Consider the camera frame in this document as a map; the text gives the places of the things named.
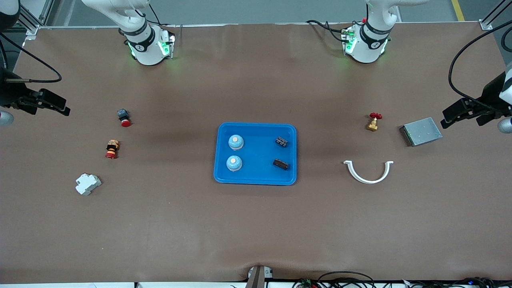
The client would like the grey metal box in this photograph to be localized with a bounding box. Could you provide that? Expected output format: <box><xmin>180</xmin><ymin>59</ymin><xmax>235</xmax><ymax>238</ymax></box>
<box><xmin>399</xmin><ymin>117</ymin><xmax>443</xmax><ymax>147</ymax></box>

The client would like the blue plastic tray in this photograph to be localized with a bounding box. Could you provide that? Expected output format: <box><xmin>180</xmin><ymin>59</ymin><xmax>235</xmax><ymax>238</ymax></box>
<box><xmin>213</xmin><ymin>122</ymin><xmax>297</xmax><ymax>186</ymax></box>

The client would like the brown table mat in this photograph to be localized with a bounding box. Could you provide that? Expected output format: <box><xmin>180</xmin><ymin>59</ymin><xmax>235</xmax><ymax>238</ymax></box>
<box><xmin>0</xmin><ymin>22</ymin><xmax>512</xmax><ymax>284</ymax></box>

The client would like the grey metal mount bracket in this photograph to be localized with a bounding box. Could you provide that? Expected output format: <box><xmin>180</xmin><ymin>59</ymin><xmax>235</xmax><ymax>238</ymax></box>
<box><xmin>246</xmin><ymin>265</ymin><xmax>274</xmax><ymax>288</ymax></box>

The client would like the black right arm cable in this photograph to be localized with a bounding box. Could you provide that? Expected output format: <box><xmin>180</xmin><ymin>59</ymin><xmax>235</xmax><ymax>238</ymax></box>
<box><xmin>0</xmin><ymin>32</ymin><xmax>62</xmax><ymax>83</ymax></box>

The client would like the black cable loop bundle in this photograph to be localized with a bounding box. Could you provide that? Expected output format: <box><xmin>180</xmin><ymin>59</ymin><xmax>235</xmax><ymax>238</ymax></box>
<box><xmin>292</xmin><ymin>271</ymin><xmax>376</xmax><ymax>288</ymax></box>

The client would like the aluminium frame post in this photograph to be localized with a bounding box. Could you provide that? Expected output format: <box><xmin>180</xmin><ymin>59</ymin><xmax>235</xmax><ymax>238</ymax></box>
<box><xmin>18</xmin><ymin>0</ymin><xmax>54</xmax><ymax>40</ymax></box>
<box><xmin>480</xmin><ymin>0</ymin><xmax>512</xmax><ymax>31</ymax></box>

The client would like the white circuit breaker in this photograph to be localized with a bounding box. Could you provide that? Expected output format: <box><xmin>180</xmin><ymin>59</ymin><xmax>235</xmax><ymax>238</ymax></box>
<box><xmin>75</xmin><ymin>173</ymin><xmax>102</xmax><ymax>196</ymax></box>

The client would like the red yellow emergency stop button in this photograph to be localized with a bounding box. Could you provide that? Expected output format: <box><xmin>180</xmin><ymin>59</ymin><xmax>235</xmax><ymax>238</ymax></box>
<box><xmin>105</xmin><ymin>140</ymin><xmax>120</xmax><ymax>160</ymax></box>

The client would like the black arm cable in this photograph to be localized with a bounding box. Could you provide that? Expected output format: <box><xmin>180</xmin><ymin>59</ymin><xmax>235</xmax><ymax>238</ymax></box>
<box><xmin>448</xmin><ymin>29</ymin><xmax>512</xmax><ymax>112</ymax></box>
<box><xmin>0</xmin><ymin>32</ymin><xmax>62</xmax><ymax>83</ymax></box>

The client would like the mixed colour cable bundle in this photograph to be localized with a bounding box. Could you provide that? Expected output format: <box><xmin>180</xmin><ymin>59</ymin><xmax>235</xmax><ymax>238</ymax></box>
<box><xmin>400</xmin><ymin>277</ymin><xmax>512</xmax><ymax>288</ymax></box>

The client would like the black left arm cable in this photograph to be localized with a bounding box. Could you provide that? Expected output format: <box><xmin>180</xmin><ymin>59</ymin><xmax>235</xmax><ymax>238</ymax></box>
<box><xmin>448</xmin><ymin>29</ymin><xmax>512</xmax><ymax>112</ymax></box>

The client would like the black base power cable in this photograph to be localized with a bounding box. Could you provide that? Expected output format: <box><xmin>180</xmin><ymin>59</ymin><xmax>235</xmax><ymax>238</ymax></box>
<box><xmin>306</xmin><ymin>19</ymin><xmax>346</xmax><ymax>42</ymax></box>

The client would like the white half-ring pipe clamp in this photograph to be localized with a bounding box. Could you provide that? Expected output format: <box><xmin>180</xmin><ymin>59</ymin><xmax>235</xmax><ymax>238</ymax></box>
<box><xmin>344</xmin><ymin>160</ymin><xmax>394</xmax><ymax>184</ymax></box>

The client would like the brass valve red handle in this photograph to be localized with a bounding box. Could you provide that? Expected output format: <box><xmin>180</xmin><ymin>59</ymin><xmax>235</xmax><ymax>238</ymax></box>
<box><xmin>366</xmin><ymin>112</ymin><xmax>383</xmax><ymax>132</ymax></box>

